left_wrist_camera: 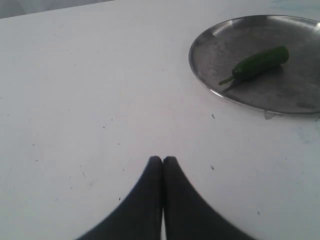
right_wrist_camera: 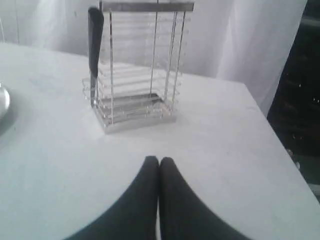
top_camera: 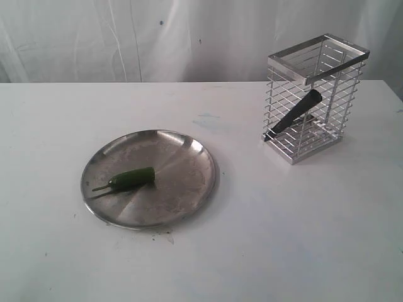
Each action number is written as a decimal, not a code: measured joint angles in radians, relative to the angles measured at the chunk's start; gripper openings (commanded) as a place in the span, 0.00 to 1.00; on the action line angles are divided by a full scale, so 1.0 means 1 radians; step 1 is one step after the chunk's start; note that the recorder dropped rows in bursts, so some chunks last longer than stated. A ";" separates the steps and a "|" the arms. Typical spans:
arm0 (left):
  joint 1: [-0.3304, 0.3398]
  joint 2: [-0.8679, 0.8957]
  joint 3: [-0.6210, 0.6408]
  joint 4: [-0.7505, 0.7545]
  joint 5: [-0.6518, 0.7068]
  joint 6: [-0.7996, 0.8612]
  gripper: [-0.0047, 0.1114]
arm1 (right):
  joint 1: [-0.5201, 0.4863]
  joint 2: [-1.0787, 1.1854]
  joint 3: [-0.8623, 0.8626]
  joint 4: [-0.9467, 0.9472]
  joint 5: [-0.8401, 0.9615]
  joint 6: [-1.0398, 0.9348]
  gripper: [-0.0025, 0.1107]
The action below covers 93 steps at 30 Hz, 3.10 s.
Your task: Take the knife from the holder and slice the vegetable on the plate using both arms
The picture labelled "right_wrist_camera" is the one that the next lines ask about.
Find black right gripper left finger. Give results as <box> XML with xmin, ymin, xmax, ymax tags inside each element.
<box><xmin>68</xmin><ymin>156</ymin><xmax>160</xmax><ymax>240</ymax></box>

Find black handled serrated knife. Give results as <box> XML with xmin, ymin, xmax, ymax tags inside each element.
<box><xmin>88</xmin><ymin>7</ymin><xmax>104</xmax><ymax>108</ymax></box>

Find white backdrop curtain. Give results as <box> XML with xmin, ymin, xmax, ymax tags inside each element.
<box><xmin>0</xmin><ymin>0</ymin><xmax>308</xmax><ymax>111</ymax></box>

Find wire metal utensil holder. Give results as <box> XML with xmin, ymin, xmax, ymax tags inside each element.
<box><xmin>82</xmin><ymin>0</ymin><xmax>194</xmax><ymax>134</ymax></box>

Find round steel plate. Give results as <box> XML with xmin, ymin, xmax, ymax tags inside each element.
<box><xmin>0</xmin><ymin>82</ymin><xmax>12</xmax><ymax>136</ymax></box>

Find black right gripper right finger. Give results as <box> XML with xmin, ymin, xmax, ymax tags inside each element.
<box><xmin>159</xmin><ymin>157</ymin><xmax>248</xmax><ymax>240</ymax></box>

